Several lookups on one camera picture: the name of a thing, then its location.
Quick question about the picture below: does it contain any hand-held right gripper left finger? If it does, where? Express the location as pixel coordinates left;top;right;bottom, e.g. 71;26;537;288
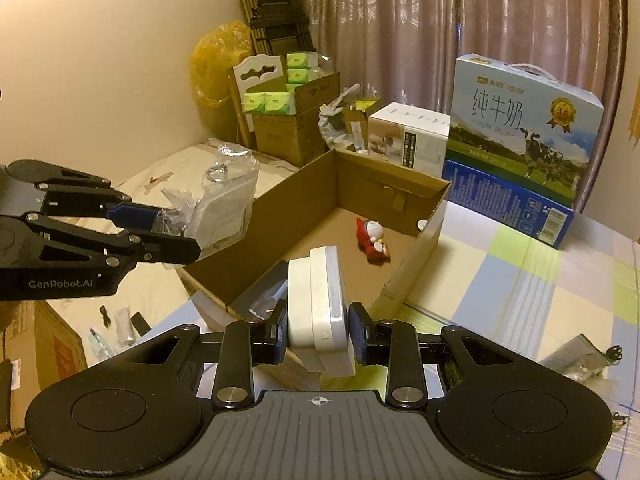
117;302;290;409

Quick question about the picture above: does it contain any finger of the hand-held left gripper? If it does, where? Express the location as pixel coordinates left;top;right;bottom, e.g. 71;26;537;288
5;159;168;228
25;212;202;267

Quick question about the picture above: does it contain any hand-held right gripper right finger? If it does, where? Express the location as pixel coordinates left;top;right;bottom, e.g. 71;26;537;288
348;301;521;408

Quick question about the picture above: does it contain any black product box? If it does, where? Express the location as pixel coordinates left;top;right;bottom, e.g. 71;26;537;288
232;260;291;320

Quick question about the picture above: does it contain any white square device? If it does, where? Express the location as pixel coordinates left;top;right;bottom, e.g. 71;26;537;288
287;246;357;377

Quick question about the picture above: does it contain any clear plastic bag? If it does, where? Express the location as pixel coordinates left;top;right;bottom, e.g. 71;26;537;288
159;142;260;262

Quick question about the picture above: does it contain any red cat figurine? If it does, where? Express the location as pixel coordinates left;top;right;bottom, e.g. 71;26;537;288
356;218;392;262

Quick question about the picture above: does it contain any brown cardboard box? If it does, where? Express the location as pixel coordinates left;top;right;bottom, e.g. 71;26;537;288
176;147;452;361

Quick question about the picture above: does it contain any silver foil bag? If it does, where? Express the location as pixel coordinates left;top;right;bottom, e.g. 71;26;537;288
540;332;621;388

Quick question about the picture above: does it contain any cream bed sheet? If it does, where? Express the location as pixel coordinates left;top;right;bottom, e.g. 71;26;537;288
45;137;301;361

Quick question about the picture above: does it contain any brown open storage box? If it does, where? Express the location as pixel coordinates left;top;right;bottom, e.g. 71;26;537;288
0;300;88;431

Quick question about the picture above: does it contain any plaid tablecloth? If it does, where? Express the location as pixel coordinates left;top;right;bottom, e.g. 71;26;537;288
165;200;640;461

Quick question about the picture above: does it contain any cardboard box with tissues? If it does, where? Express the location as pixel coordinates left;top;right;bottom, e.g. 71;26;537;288
250;72;342;168

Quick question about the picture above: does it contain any yellow plastic bag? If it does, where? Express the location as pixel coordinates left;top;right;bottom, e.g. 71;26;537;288
192;21;256;111

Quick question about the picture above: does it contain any white wooden chair back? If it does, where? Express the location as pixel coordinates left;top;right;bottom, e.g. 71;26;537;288
231;52;291;150

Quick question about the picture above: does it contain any blue carton box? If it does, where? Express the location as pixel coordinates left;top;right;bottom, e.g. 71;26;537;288
441;159;575;250

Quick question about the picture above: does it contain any white product box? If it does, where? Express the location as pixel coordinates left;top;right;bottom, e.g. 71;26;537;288
367;102;451;170

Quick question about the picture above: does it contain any black folding step ladder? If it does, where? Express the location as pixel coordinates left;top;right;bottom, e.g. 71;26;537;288
237;0;315;56

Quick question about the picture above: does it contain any cow print milk carton box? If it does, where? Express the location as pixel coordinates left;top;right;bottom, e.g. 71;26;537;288
445;54;604;207

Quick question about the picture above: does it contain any mauve curtain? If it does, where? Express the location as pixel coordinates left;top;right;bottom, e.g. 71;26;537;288
297;0;626;211

